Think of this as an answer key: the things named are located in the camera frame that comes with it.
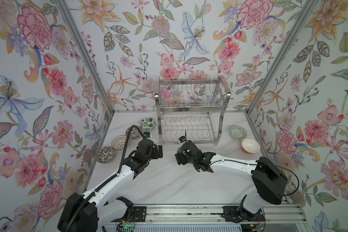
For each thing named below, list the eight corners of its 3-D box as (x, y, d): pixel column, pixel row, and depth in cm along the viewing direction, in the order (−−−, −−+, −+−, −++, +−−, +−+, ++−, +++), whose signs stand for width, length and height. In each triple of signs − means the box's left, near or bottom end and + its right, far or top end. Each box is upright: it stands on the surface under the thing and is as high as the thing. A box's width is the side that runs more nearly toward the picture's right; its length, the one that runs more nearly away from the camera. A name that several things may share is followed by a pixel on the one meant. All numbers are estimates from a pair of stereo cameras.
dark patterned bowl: (97, 163, 95) (94, 159, 90) (101, 150, 100) (98, 146, 96) (112, 163, 95) (109, 159, 90) (116, 150, 100) (113, 146, 96)
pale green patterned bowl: (228, 137, 108) (230, 132, 104) (229, 128, 113) (231, 124, 109) (243, 141, 106) (246, 136, 102) (244, 132, 111) (246, 127, 107)
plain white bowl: (241, 155, 98) (244, 151, 94) (237, 142, 105) (239, 137, 101) (258, 155, 98) (262, 151, 94) (253, 142, 105) (256, 138, 101)
